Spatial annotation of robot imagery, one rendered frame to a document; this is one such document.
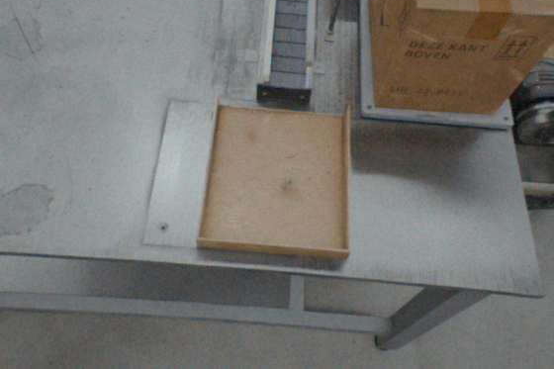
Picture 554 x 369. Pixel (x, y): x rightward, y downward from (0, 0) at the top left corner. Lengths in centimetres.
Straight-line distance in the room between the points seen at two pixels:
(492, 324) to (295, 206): 110
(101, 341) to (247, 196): 94
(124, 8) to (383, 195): 68
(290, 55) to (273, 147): 20
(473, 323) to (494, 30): 117
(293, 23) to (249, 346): 102
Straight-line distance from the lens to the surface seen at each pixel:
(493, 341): 191
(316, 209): 95
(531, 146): 196
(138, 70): 112
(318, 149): 101
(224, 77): 110
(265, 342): 172
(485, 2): 91
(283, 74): 104
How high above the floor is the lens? 170
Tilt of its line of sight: 61 degrees down
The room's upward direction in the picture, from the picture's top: 9 degrees clockwise
